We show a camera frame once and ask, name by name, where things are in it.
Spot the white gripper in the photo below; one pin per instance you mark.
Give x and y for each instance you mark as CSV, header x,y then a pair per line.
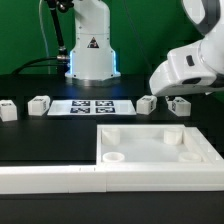
x,y
191,69

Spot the white square tabletop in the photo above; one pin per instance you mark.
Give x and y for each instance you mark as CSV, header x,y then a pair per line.
x,y
148,144

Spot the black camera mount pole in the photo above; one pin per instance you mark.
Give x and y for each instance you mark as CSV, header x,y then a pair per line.
x,y
59,6

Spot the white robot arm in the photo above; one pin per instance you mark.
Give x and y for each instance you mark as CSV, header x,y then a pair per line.
x,y
182,39

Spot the white L-shaped obstacle fence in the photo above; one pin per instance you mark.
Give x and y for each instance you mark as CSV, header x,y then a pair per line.
x,y
111,177

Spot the white marker sheet with tags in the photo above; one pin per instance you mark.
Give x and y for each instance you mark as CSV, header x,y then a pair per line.
x,y
91,107

